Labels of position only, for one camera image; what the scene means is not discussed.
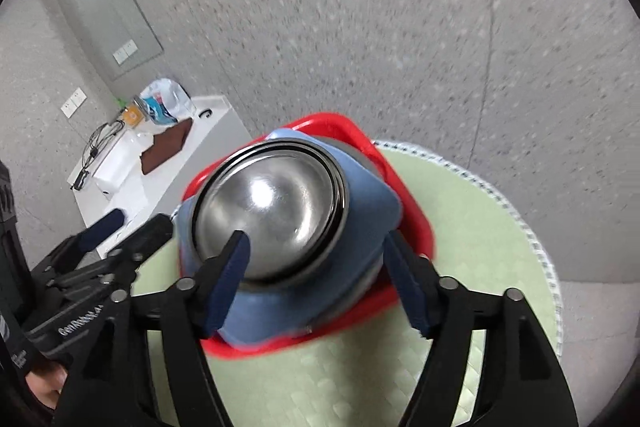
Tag small stainless steel bowl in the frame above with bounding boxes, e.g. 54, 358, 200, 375
189, 138, 349, 291

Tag large stainless steel bowl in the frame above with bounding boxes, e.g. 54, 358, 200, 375
305, 135, 383, 334

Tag person's left hand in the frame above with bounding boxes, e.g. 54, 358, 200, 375
26, 360, 67, 410

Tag green round tablecloth with lace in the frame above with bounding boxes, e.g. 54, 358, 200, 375
130, 138, 564, 427

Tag white sink counter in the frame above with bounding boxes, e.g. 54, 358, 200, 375
67, 94, 254, 260

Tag orange bottle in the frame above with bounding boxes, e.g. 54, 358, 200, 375
117, 98, 144, 128

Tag clear plastic bag with items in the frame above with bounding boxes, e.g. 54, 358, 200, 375
139, 78, 195, 126

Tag black cables on counter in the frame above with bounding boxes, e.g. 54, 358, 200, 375
70, 118, 126, 192

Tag white wall sockets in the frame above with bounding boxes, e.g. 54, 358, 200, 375
61, 88, 87, 119

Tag wall mirror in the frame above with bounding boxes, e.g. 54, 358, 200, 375
56, 0, 163, 82

